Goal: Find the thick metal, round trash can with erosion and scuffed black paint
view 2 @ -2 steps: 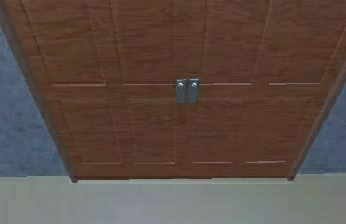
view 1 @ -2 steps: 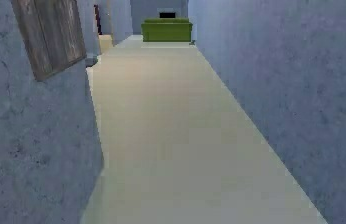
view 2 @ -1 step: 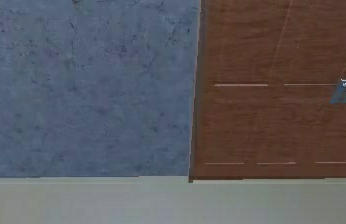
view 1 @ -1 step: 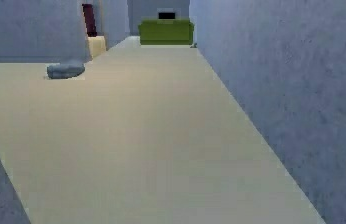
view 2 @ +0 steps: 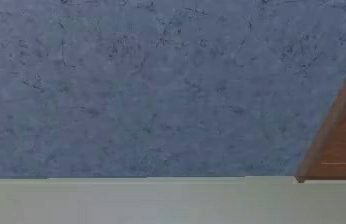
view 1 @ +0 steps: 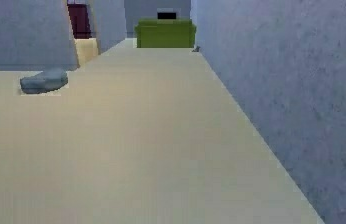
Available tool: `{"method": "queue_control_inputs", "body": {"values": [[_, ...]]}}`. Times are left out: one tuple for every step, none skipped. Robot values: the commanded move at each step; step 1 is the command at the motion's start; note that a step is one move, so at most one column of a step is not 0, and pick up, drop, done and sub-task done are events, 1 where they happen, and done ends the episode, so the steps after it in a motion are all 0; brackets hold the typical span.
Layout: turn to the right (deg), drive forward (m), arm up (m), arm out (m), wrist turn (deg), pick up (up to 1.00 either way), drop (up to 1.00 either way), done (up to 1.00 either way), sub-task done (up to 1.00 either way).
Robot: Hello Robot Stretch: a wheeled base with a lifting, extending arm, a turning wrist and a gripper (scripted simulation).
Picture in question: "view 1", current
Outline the black television set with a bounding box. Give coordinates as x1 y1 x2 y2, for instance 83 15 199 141
156 11 178 20

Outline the dark red door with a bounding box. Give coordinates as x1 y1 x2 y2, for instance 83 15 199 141
67 3 92 40

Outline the green sofa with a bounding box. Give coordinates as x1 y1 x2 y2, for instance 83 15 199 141
134 18 197 49

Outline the grey-blue floor cushion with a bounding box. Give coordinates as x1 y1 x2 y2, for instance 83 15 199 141
19 68 69 95

